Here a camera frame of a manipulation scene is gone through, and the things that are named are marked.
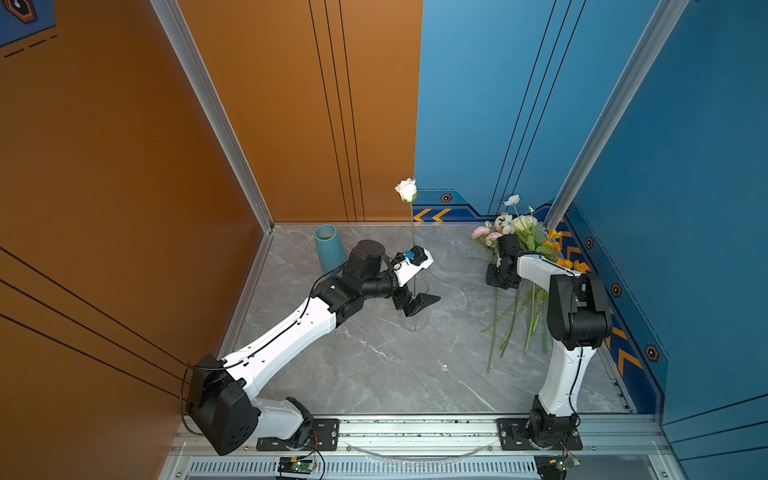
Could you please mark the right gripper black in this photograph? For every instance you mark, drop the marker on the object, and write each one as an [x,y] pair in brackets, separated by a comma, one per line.
[491,280]

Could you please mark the aluminium corner post right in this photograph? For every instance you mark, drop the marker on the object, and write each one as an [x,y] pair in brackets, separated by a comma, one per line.
[654,36]

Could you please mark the aluminium corner post left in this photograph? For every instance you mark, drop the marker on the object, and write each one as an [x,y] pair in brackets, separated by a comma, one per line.
[176,29]

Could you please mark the green circuit board right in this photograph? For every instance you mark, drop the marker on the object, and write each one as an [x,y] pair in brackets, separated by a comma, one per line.
[556,467]

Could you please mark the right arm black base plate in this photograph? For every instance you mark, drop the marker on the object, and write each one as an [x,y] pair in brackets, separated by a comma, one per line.
[516,434]

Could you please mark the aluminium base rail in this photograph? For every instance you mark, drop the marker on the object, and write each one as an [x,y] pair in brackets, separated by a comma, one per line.
[440,446]

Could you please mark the white poppy fuzzy green stem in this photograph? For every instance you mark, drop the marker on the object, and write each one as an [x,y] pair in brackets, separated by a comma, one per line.
[529,298]

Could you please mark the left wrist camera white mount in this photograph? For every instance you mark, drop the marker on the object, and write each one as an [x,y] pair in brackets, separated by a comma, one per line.
[408,264]

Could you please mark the aluminium corner post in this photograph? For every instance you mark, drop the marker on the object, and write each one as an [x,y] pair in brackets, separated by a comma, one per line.
[654,36]
[176,29]

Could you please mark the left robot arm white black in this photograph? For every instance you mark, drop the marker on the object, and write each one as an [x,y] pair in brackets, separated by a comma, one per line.
[224,398]

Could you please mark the cream rose with leaves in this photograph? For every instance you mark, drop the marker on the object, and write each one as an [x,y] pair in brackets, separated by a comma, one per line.
[513,296]

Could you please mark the green circuit board left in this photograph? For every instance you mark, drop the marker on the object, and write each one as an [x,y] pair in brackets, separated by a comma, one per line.
[295,467]

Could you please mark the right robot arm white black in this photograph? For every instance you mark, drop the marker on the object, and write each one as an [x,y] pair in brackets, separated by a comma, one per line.
[578,320]

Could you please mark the orange flower stem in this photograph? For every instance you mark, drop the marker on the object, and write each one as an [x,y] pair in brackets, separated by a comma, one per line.
[560,247]

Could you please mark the green circuit board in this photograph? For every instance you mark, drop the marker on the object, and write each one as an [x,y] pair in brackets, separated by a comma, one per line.
[295,467]
[556,467]

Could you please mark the single white rose stem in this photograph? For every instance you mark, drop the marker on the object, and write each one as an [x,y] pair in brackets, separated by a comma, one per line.
[408,193]

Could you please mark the teal ceramic vase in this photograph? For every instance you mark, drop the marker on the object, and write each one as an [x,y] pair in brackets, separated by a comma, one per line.
[330,249]

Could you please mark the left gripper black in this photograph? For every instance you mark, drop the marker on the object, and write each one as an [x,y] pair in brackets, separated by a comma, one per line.
[401,301]

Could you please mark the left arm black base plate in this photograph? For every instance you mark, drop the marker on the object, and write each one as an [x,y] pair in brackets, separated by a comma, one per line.
[318,434]

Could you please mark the pink rose spray with leaves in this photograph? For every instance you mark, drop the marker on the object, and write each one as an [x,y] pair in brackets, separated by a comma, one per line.
[487,236]

